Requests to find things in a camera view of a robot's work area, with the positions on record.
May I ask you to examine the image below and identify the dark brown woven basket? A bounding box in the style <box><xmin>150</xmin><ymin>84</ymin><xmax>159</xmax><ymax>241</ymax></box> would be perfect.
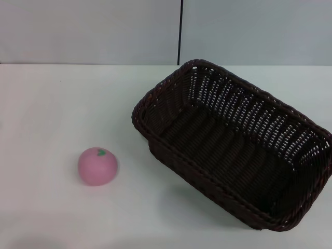
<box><xmin>131</xmin><ymin>59</ymin><xmax>332</xmax><ymax>232</ymax></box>

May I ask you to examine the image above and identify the pink peach toy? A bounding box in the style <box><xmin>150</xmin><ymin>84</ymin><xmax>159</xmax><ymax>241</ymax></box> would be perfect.
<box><xmin>77</xmin><ymin>147</ymin><xmax>120</xmax><ymax>187</ymax></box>

